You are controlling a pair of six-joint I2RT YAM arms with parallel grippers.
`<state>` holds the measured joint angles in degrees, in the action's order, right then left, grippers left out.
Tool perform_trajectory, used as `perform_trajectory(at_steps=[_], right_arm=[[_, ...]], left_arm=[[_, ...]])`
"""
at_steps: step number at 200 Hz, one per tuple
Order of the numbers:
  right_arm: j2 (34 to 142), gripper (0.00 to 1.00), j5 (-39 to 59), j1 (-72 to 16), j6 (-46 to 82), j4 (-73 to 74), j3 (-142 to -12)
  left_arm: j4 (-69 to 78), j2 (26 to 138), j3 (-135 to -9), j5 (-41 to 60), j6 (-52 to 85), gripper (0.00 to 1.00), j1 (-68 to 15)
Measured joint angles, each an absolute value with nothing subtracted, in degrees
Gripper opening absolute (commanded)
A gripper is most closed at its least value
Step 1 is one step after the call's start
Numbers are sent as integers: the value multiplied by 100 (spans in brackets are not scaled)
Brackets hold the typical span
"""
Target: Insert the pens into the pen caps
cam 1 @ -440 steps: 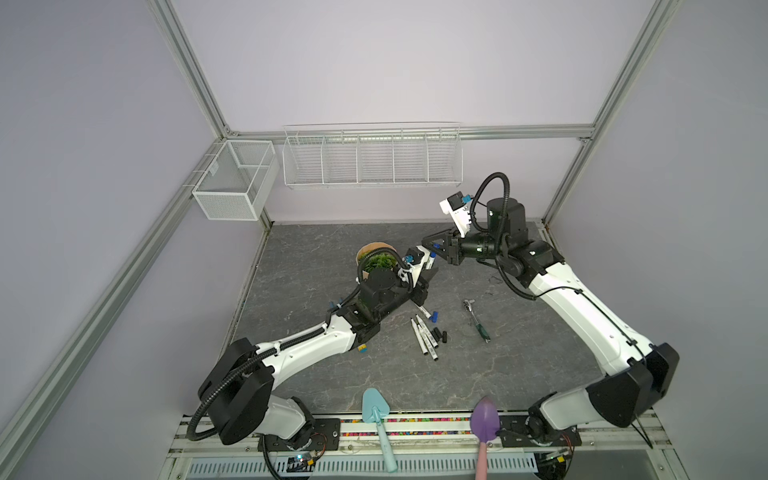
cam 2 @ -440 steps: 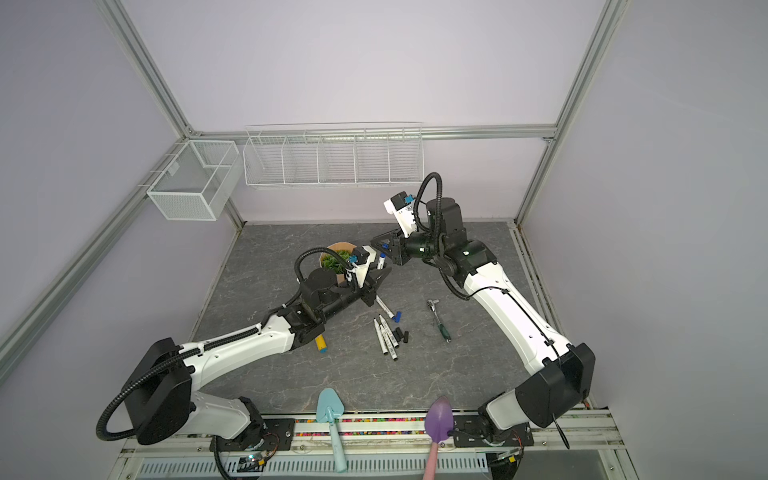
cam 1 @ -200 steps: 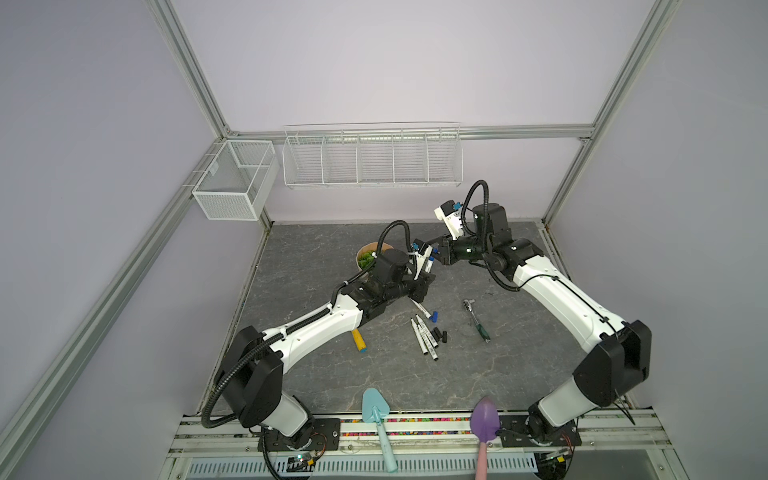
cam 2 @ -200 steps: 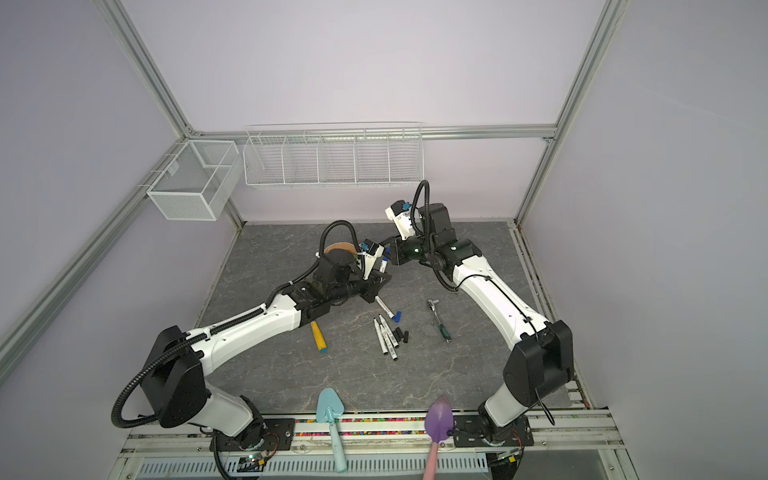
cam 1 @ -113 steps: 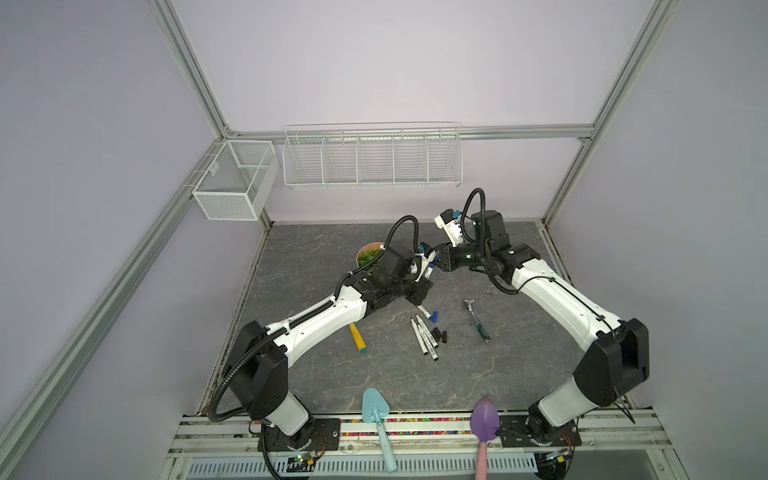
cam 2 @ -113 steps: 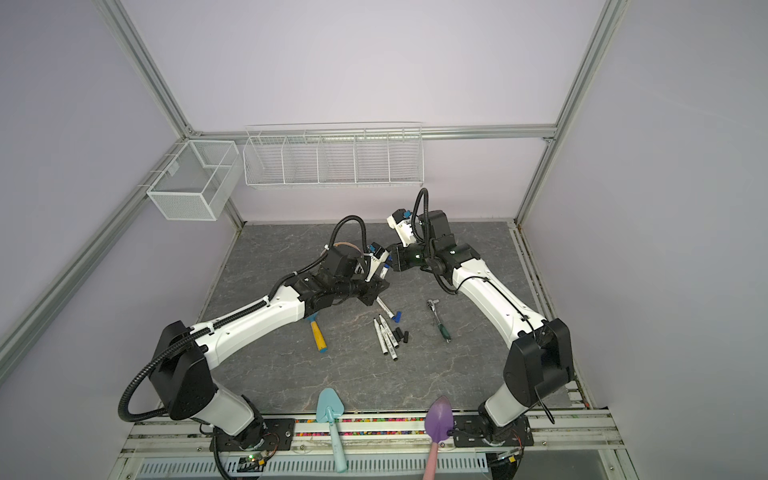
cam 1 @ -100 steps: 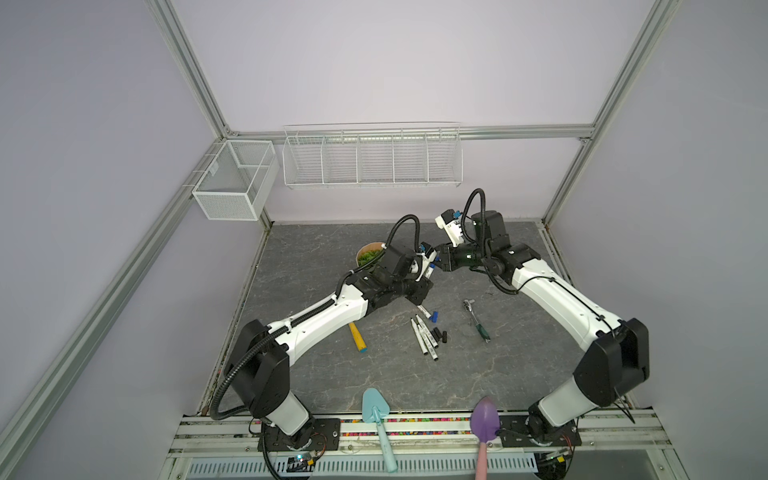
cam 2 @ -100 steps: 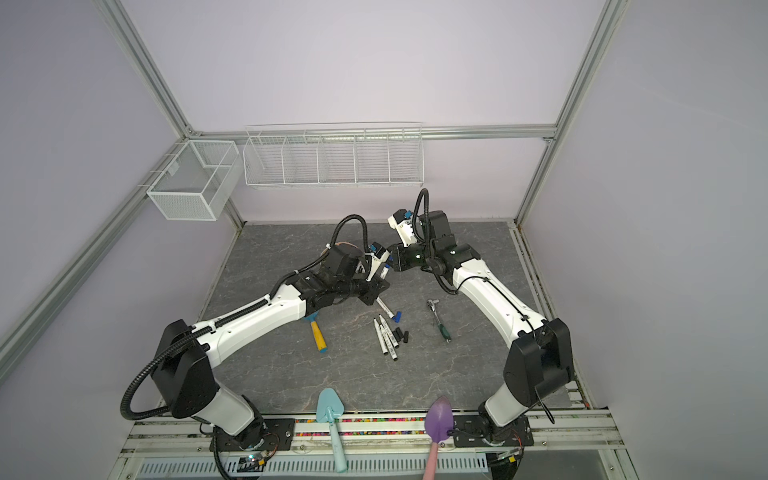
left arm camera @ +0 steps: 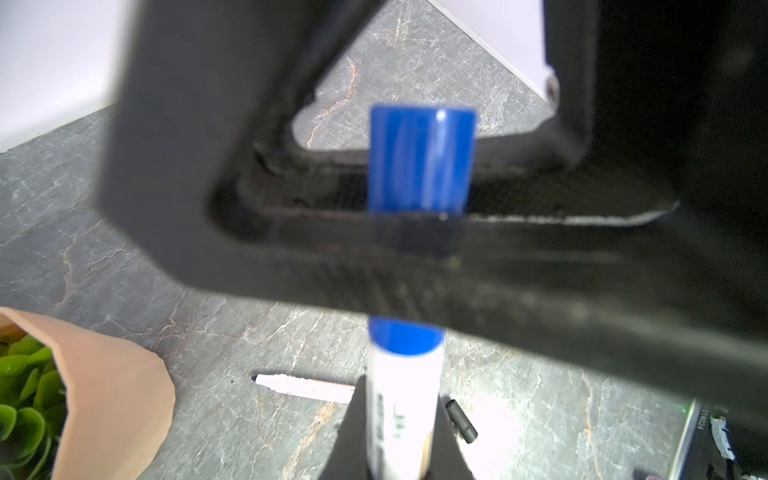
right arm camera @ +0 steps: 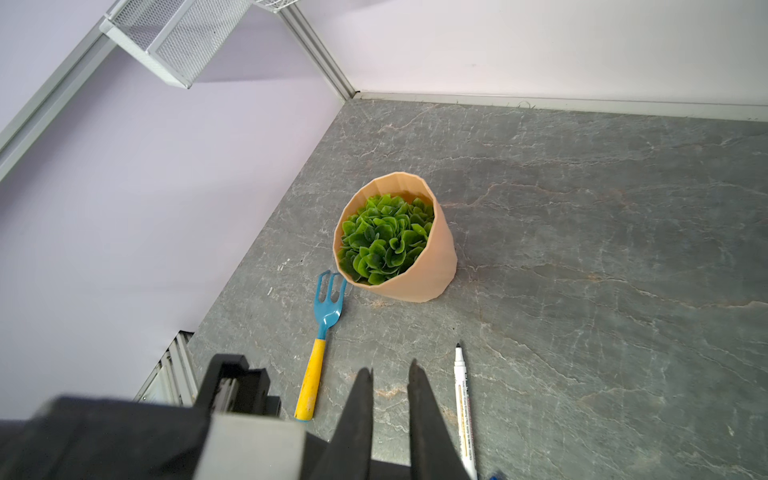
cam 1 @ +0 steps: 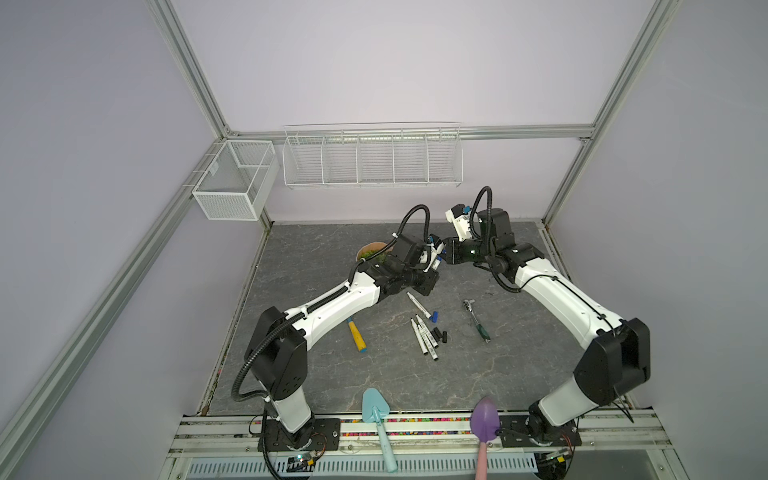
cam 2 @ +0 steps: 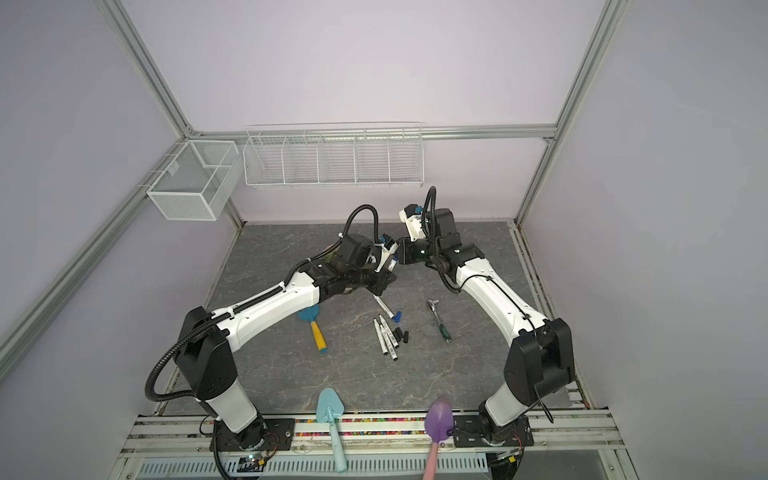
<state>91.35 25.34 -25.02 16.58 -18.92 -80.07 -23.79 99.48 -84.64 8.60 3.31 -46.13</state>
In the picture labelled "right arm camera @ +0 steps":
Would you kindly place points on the beige faceted plant pot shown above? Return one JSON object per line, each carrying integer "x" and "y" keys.
{"x": 436, "y": 266}

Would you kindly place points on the white mesh wall basket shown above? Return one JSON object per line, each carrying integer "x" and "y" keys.
{"x": 175, "y": 40}

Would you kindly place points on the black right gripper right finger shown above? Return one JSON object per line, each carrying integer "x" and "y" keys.
{"x": 432, "y": 453}

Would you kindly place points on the white wire wall shelf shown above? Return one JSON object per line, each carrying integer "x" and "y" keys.
{"x": 273, "y": 6}

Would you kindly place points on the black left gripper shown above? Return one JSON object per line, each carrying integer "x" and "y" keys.
{"x": 82, "y": 438}

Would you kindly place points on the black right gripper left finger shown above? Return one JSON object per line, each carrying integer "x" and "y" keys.
{"x": 348, "y": 454}

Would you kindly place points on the white marker black tip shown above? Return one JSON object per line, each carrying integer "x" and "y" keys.
{"x": 464, "y": 421}

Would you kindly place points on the teal fork yellow handle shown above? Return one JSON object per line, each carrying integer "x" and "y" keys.
{"x": 327, "y": 309}

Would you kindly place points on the green artificial plant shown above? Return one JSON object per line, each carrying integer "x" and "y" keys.
{"x": 384, "y": 238}

